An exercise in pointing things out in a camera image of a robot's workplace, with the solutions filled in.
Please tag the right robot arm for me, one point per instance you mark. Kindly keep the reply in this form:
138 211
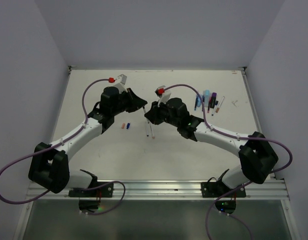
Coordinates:
256 156

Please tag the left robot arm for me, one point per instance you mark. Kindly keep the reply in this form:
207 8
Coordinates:
50 163

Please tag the blue ink gel pen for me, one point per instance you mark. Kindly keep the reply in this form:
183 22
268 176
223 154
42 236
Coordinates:
196 103

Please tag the pink ink gel pen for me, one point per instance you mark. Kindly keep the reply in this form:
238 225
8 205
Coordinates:
208 107

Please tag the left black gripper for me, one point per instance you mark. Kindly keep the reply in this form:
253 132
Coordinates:
136 102

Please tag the light blue highlighter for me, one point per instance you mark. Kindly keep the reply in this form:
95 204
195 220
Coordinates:
206 98

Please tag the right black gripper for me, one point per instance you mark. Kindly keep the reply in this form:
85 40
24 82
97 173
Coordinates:
153 114

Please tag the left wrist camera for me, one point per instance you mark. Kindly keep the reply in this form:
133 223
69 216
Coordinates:
120 83

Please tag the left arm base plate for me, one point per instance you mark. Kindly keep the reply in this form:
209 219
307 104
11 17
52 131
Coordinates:
101 192

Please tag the light blue correction tape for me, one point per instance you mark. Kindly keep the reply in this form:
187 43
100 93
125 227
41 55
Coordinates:
199 101

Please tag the white slim pen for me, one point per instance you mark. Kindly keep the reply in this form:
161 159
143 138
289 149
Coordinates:
215 107

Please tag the brown capped white marker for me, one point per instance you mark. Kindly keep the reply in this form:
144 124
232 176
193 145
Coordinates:
220 104

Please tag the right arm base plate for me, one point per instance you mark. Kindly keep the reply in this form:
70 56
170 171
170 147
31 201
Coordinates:
215 189

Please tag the aluminium front rail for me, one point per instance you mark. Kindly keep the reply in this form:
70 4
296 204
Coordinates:
190 190

